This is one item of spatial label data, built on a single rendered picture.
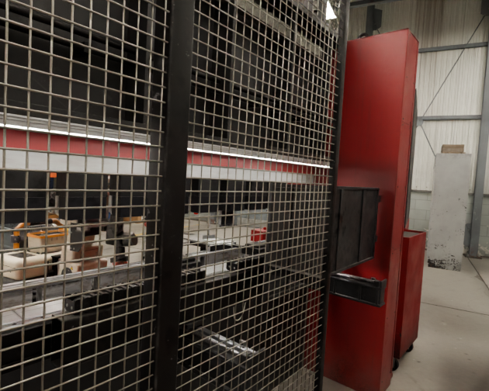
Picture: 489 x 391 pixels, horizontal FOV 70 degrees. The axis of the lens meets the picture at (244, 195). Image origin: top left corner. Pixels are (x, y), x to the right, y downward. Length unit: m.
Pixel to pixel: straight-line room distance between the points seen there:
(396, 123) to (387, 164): 0.25
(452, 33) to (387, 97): 6.79
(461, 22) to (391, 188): 7.16
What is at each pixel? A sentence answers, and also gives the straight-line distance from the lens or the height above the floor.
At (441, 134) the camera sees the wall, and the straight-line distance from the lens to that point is 8.63.
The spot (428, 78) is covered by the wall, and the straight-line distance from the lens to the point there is 8.84.
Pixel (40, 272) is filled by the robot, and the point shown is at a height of 0.71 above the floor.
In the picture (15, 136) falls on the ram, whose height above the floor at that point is 1.44.
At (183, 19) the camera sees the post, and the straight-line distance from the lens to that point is 0.68.
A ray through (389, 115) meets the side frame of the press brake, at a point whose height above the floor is 1.78.
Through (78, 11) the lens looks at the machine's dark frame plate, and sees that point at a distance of 1.36.
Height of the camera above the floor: 1.36
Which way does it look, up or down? 3 degrees down
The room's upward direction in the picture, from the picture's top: 3 degrees clockwise
